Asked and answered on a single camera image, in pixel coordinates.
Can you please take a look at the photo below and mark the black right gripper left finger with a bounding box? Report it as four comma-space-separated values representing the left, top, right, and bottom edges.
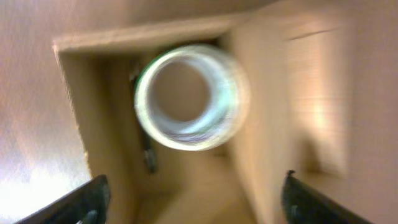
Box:
16, 174, 111, 224

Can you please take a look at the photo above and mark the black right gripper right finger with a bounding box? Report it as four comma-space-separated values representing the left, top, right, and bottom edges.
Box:
281, 170, 371, 224

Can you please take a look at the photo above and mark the black pen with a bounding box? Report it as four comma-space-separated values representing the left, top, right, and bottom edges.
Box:
129, 69, 157, 174

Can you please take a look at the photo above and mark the white masking tape roll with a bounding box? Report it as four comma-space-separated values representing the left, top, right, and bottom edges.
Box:
135, 44, 250, 151

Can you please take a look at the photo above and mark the brown cardboard box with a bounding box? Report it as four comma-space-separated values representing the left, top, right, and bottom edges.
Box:
53, 1, 397, 223

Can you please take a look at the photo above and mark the green tape roll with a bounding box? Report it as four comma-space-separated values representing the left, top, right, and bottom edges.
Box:
132, 49, 173, 91

